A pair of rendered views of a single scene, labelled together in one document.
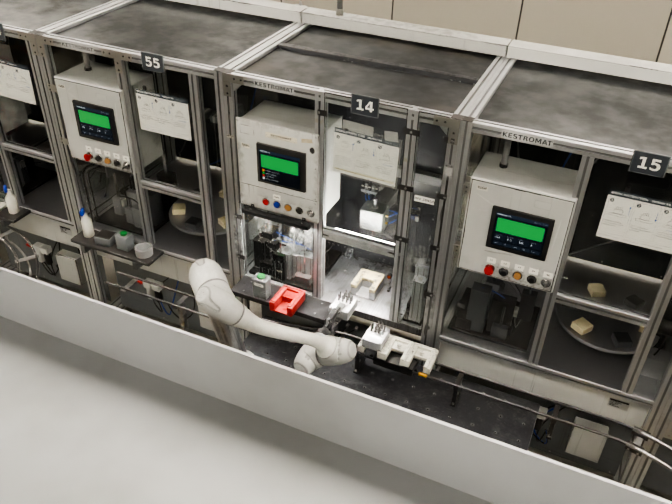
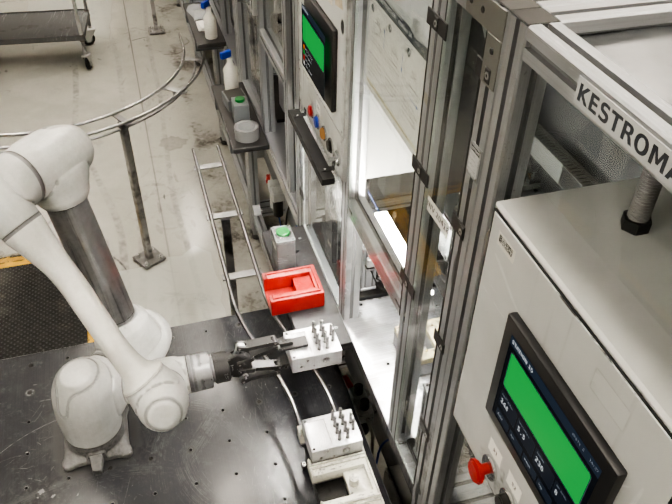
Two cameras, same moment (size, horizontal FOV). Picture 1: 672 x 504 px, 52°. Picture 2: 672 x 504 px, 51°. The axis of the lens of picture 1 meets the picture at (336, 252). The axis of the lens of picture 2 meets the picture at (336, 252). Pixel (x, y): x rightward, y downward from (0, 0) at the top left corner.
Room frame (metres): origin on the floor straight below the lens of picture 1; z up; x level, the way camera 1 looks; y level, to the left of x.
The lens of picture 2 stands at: (1.78, -0.98, 2.36)
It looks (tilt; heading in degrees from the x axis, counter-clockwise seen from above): 40 degrees down; 49
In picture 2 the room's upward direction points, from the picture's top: 1 degrees clockwise
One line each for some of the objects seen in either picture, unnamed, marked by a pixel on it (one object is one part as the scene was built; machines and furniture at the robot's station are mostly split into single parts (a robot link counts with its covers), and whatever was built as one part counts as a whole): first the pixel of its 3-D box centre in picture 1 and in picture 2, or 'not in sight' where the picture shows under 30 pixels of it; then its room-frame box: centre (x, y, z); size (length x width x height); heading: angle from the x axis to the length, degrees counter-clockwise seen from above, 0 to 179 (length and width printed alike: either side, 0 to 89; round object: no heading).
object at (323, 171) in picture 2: (276, 216); (311, 141); (2.77, 0.29, 1.37); 0.36 x 0.04 x 0.04; 67
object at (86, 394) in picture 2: not in sight; (87, 396); (2.04, 0.32, 0.85); 0.18 x 0.16 x 0.22; 24
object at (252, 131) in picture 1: (288, 161); (364, 52); (2.90, 0.24, 1.60); 0.42 x 0.29 x 0.46; 67
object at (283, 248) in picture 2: (262, 285); (286, 247); (2.73, 0.37, 0.97); 0.08 x 0.08 x 0.12; 67
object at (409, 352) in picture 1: (397, 354); (344, 491); (2.40, -0.31, 0.84); 0.36 x 0.14 x 0.10; 67
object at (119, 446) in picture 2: not in sight; (95, 436); (2.03, 0.30, 0.71); 0.22 x 0.18 x 0.06; 67
